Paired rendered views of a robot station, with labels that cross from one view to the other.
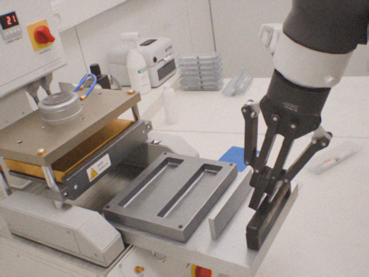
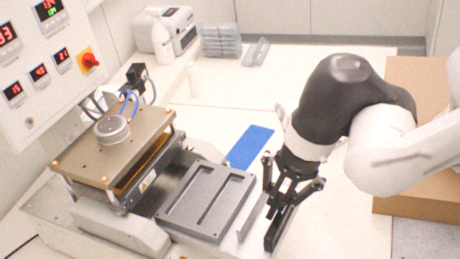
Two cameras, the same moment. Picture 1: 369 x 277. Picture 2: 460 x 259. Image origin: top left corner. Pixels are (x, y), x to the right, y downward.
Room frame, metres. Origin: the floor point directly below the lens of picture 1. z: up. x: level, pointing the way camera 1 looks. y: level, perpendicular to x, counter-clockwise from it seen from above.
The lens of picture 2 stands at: (-0.05, -0.01, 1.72)
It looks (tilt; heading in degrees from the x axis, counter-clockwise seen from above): 39 degrees down; 359
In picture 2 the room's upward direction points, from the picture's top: 11 degrees counter-clockwise
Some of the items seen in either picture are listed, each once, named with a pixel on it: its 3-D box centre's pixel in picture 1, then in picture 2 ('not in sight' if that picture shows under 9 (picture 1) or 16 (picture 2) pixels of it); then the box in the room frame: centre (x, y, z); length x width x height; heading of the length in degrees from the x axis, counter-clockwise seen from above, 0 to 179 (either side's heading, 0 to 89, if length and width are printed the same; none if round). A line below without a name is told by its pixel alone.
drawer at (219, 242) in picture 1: (196, 200); (225, 206); (0.61, 0.00, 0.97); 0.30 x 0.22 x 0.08; 55
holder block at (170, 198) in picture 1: (173, 190); (206, 197); (0.64, 0.04, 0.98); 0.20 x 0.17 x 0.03; 145
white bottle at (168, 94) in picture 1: (169, 103); (194, 78); (1.43, 0.03, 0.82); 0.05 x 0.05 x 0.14
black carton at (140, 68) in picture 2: not in sight; (137, 75); (1.54, 0.26, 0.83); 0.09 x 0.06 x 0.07; 162
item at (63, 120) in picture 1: (62, 121); (112, 137); (0.81, 0.24, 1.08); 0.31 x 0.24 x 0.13; 145
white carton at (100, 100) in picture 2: not in sight; (104, 109); (1.32, 0.38, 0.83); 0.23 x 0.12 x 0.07; 166
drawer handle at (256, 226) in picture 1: (269, 208); (281, 218); (0.53, -0.11, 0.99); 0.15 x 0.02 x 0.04; 145
